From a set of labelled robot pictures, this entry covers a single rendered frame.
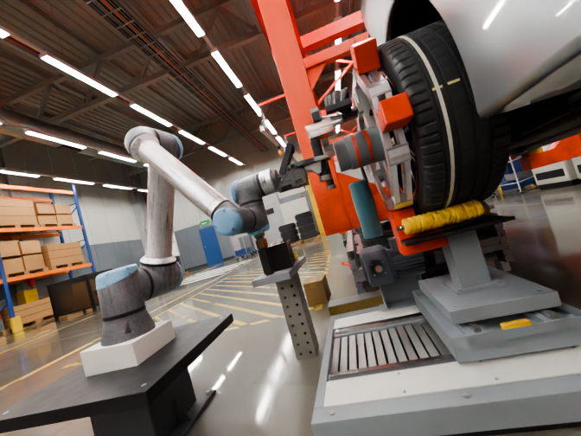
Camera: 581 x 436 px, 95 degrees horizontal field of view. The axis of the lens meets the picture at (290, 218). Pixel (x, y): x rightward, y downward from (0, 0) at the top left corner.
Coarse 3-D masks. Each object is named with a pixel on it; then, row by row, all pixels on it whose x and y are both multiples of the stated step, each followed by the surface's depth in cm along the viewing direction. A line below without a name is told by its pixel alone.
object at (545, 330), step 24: (432, 312) 105; (528, 312) 82; (552, 312) 76; (576, 312) 77; (456, 336) 84; (480, 336) 78; (504, 336) 77; (528, 336) 75; (552, 336) 74; (576, 336) 73; (456, 360) 80
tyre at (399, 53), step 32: (416, 32) 84; (448, 32) 76; (384, 64) 87; (416, 64) 76; (448, 64) 72; (416, 96) 74; (448, 96) 72; (416, 128) 76; (480, 128) 72; (384, 160) 136; (448, 160) 76; (480, 160) 76; (448, 192) 84; (480, 192) 86
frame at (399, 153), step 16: (368, 80) 86; (384, 80) 82; (352, 96) 119; (368, 96) 83; (384, 96) 82; (400, 128) 80; (384, 144) 84; (400, 144) 80; (400, 160) 82; (384, 176) 127; (384, 192) 120
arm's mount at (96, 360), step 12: (156, 324) 113; (168, 324) 114; (144, 336) 101; (156, 336) 106; (168, 336) 112; (96, 348) 99; (108, 348) 96; (120, 348) 95; (132, 348) 94; (144, 348) 99; (156, 348) 105; (84, 360) 98; (96, 360) 97; (108, 360) 96; (120, 360) 95; (132, 360) 95; (96, 372) 97
